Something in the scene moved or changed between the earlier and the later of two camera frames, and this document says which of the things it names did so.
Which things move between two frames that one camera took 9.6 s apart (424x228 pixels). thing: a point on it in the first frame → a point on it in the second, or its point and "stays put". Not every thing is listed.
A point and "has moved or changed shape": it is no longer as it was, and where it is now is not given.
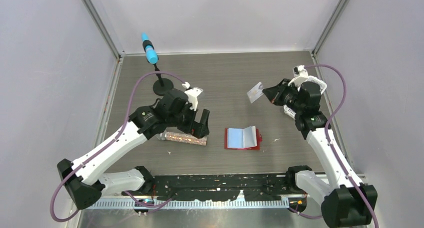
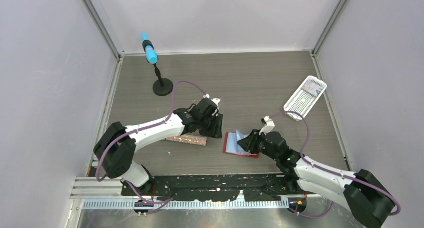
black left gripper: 199,129 → 216,131
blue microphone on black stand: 161,86 stays put
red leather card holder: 245,137 has moved or changed shape
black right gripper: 275,94 → 249,143
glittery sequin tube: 182,138 stays put
